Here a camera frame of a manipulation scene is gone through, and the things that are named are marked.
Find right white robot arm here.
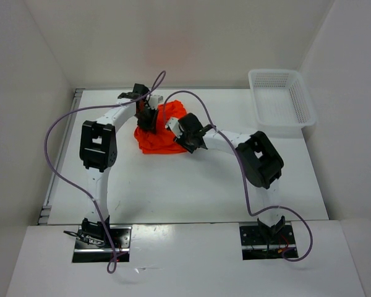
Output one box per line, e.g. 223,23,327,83
166,113,285,243

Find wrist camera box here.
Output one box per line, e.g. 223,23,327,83
148,95,163,107
165,117,182,139

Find aluminium table edge rail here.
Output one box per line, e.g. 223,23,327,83
36,88,86,226

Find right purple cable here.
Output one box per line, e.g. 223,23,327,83
162,90,313,263

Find white plastic basket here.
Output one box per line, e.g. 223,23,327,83
248,69,317,134

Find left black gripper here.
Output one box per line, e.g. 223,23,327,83
134,106,159,134

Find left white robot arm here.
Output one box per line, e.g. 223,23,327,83
79,84,163,248

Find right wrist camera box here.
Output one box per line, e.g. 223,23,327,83
165,117,182,139

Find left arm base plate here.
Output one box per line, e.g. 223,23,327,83
71,225,133,264

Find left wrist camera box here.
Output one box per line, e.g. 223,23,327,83
148,95,163,107

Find orange mesh shorts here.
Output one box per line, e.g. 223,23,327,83
134,100,187,155

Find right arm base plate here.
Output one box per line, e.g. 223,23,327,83
239,224,299,260

